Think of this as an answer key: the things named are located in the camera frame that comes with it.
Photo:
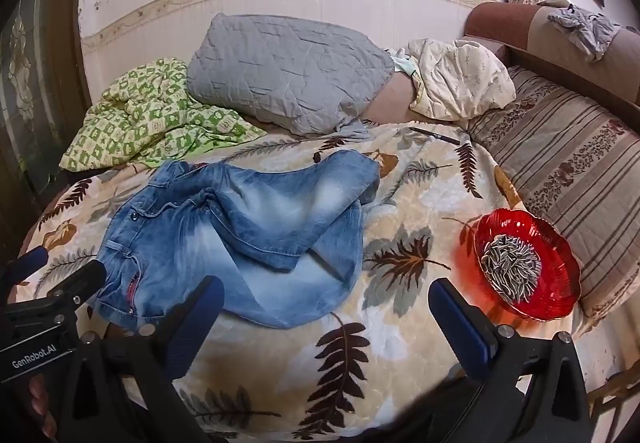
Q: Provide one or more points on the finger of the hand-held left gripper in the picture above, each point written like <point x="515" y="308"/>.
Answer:
<point x="75" y="283"/>
<point x="27" y="259"/>

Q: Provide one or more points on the person's left hand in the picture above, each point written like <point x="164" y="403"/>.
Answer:
<point x="42" y="403"/>

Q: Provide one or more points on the grey quilted pillow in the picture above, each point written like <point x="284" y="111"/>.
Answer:
<point x="290" y="68"/>

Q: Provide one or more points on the pile of sunflower seeds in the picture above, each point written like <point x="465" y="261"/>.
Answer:
<point x="510" y="268"/>

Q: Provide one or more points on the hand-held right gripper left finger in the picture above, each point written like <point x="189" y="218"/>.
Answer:
<point x="200" y="318"/>

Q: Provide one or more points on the black pen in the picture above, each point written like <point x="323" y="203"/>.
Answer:
<point x="435" y="134"/>

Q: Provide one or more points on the light blue cloth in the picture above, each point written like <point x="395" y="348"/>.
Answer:
<point x="405" y="65"/>

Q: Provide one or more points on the red glass bowl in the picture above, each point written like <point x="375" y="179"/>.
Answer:
<point x="555" y="283"/>

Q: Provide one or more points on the brown sofa armrest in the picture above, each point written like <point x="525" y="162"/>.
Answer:
<point x="505" y="23"/>

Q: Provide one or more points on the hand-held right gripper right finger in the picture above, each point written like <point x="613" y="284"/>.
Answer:
<point x="460" y="318"/>

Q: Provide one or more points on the leaf print blanket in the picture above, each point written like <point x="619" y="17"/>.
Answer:
<point x="400" y="323"/>

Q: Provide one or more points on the grey crumpled cloth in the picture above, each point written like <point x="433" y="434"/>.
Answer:
<point x="585" y="30"/>

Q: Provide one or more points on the green patterned blanket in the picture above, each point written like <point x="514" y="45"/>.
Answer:
<point x="150" y="113"/>

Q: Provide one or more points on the brown bolster cushion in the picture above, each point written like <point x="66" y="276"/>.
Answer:
<point x="390" y="98"/>

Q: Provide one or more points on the wooden furniture frame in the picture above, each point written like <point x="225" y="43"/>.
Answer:
<point x="617" y="388"/>

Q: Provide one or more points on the cream floral cloth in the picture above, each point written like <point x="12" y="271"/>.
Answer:
<point x="465" y="78"/>

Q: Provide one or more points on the small white object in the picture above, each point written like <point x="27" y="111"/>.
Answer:
<point x="557" y="0"/>

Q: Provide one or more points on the blue denim pants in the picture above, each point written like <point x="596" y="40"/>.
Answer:
<point x="250" y="223"/>

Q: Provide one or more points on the striped floral sofa cushion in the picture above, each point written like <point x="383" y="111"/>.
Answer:
<point x="565" y="163"/>

